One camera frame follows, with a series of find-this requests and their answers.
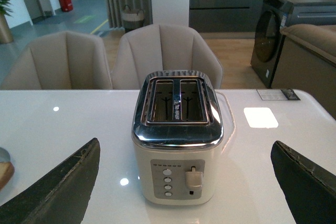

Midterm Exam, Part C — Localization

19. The beige chair left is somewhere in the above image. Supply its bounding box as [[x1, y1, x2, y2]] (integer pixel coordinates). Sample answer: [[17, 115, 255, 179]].
[[1, 31, 112, 90]]

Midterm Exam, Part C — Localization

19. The light blue plate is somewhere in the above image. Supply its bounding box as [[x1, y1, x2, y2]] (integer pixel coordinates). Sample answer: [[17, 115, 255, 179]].
[[0, 147, 11, 163]]

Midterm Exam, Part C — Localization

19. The label card on table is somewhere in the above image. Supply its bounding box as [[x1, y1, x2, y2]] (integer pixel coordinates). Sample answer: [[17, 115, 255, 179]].
[[257, 89, 300, 101]]

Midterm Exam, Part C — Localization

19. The beige chair middle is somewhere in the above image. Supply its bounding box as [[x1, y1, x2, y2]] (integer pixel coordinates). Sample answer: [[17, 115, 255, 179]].
[[111, 24, 224, 90]]

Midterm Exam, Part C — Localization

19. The brown bread slice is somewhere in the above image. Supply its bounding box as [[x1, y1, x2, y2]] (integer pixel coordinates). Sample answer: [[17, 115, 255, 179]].
[[0, 161, 15, 189]]

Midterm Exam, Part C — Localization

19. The woven basket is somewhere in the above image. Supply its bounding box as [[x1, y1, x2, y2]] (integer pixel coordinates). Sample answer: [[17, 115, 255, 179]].
[[121, 5, 145, 33]]

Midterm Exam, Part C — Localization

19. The red bin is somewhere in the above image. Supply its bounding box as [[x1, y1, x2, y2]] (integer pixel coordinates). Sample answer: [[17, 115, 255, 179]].
[[59, 0, 73, 12]]

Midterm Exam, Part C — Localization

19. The white two-slot toaster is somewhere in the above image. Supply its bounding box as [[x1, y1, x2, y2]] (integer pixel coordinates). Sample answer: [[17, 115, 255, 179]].
[[132, 70, 224, 205]]

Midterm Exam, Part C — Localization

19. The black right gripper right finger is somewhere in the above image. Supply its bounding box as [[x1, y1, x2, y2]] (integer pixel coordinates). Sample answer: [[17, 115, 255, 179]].
[[270, 141, 335, 223]]

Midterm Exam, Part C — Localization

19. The beige chair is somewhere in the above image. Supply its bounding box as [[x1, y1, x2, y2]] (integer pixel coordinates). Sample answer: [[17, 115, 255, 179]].
[[111, 24, 224, 90], [1, 31, 112, 90]]

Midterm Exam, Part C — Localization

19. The potted plant gold pot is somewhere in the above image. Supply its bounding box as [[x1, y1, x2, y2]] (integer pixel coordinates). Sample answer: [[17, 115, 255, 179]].
[[1, 0, 13, 44]]

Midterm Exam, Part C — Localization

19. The white toaster power cable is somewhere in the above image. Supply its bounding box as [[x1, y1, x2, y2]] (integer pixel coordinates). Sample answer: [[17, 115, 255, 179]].
[[216, 92, 236, 154]]

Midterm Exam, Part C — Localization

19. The dark grey washing machine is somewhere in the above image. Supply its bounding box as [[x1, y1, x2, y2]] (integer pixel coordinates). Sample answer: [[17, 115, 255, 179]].
[[250, 0, 336, 89]]

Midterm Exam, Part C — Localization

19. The beige sofa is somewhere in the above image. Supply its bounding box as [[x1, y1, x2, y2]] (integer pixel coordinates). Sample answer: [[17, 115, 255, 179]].
[[271, 24, 335, 118]]

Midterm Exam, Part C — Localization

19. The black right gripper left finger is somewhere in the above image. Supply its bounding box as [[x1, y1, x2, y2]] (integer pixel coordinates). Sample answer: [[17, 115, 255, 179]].
[[1, 138, 100, 223]]

